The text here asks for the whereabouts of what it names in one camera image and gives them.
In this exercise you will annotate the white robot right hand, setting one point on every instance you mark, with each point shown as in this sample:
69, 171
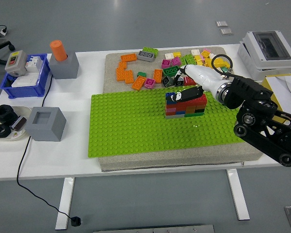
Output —
203, 76

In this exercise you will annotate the blue square toy brick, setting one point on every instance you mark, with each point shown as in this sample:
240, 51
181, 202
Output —
169, 94

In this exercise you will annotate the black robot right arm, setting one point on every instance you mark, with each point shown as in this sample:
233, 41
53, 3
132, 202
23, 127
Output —
249, 94

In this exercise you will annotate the red toy brick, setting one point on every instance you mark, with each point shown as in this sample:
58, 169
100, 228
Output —
189, 82

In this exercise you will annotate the long yellow toy brick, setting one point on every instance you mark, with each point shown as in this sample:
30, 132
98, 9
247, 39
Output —
219, 62

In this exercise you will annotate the white toy brick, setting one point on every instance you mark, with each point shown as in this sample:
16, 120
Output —
169, 56
210, 56
195, 52

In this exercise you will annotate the light green toy brick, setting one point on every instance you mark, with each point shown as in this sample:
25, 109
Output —
190, 59
183, 61

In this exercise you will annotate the black grey sloped toy brick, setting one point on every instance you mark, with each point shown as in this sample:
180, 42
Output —
179, 82

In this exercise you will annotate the pink toy brick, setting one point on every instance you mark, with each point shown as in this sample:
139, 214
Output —
207, 50

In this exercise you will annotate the magenta toy brick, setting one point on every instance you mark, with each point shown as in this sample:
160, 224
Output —
149, 83
176, 61
166, 63

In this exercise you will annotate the dark green upturned toy brick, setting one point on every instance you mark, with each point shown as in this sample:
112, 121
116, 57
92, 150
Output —
171, 71

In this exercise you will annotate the dark grey sloped toy brick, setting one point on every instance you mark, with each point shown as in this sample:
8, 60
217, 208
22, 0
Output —
167, 81

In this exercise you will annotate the orange toy brick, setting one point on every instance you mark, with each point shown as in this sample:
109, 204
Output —
129, 77
138, 82
120, 74
157, 76
128, 57
122, 65

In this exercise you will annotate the small dark green toy brick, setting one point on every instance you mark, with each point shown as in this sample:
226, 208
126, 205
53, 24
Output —
141, 74

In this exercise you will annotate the green studded baseplate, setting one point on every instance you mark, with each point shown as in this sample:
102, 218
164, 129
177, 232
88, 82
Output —
135, 126

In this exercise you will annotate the silver floor plate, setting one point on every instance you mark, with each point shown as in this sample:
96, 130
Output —
226, 31
222, 23

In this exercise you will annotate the yellow and white carton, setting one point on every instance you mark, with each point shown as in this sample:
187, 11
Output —
286, 87

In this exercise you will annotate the grey-brown foam mat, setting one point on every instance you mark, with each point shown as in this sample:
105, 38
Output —
160, 161

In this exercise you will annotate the white table leg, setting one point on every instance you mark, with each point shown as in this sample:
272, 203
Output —
237, 194
65, 201

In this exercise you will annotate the grey cube holder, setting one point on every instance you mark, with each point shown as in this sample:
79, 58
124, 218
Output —
44, 128
65, 68

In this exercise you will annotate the orange cylinder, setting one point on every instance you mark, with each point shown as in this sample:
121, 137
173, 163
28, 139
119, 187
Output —
58, 51

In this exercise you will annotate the long grey metal plate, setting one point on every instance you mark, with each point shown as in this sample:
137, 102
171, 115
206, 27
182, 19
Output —
154, 229

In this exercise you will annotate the white circuit breaker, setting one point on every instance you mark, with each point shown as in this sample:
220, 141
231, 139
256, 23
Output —
34, 63

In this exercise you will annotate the blue plastic bin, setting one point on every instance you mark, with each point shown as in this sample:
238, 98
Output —
26, 91

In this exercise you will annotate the white oval tray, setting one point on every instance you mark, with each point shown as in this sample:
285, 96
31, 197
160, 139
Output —
24, 111

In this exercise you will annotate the dark brown small module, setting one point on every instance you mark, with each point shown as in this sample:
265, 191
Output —
18, 123

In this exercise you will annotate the black plug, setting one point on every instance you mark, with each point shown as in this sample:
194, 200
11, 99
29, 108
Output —
76, 221

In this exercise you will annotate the large black nut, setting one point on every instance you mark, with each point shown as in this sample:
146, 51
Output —
4, 114

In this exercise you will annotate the black office chair base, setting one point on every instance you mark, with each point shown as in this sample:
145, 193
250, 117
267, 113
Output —
0, 47

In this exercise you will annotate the small black nut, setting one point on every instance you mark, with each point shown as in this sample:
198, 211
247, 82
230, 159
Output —
2, 131

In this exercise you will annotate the multicoloured toy brick wall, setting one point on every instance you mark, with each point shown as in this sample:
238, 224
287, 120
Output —
186, 108

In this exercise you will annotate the white electrical enclosure box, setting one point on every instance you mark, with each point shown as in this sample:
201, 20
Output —
264, 55

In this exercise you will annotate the white wall switch plate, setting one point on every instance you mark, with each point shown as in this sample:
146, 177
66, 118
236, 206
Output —
25, 80

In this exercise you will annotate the grey push-button switch box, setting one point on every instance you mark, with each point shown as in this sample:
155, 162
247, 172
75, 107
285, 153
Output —
15, 63

